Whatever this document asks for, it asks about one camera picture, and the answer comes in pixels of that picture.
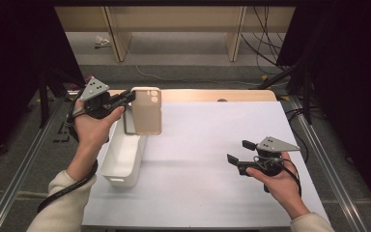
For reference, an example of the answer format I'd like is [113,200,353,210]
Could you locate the white floor cable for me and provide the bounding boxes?
[134,64,263,87]

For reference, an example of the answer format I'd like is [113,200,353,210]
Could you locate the hand-held gripper cable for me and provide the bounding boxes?
[252,156,303,198]
[37,96,100,215]

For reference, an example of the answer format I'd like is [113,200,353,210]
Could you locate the person's right hand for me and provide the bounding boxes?
[245,152,311,220]

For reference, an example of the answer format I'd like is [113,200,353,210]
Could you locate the white crumpled object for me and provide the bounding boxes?
[94,35,112,49]

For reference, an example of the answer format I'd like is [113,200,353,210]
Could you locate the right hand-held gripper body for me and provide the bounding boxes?
[237,135,301,194]

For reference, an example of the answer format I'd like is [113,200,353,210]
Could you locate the black metal stand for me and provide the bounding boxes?
[257,61,314,126]
[38,68,93,129]

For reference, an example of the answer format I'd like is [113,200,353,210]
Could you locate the person's left hand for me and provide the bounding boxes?
[66,99,126,155]

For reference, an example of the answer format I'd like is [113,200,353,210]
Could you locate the pink object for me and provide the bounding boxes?
[70,76,90,91]

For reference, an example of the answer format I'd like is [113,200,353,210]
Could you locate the beige wooden shelf unit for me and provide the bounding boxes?
[54,6,296,63]

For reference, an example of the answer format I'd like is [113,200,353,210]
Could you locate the right hand-held gripper cable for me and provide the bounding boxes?
[252,156,303,198]

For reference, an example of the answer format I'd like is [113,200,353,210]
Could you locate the white plastic storage box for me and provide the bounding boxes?
[100,109,149,189]

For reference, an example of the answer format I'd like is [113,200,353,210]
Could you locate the bundle of black cables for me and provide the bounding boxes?
[241,6,292,75]

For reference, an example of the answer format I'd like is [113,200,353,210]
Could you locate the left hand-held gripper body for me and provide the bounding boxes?
[79,75,124,120]

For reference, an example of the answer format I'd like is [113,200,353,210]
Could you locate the left hand-held gripper cable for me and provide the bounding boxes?
[37,96,100,215]

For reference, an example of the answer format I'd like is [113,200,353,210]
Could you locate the peach phone case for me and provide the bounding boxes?
[130,86,162,136]

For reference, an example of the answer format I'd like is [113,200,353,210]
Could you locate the white table sheet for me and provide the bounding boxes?
[81,101,331,228]

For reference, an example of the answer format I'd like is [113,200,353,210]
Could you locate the black floor cable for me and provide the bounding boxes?
[284,106,309,164]

